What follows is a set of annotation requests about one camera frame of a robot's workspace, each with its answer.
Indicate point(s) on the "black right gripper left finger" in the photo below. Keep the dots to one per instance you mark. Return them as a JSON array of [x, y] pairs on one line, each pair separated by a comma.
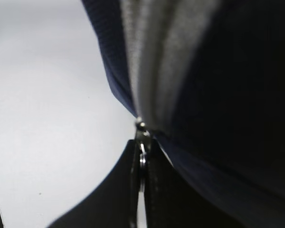
[[113, 204]]

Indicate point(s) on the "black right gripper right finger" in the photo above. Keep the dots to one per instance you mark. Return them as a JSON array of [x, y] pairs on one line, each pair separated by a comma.
[[171, 202]]

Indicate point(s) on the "navy blue lunch bag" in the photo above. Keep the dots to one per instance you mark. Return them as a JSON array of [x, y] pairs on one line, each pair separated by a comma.
[[228, 127]]

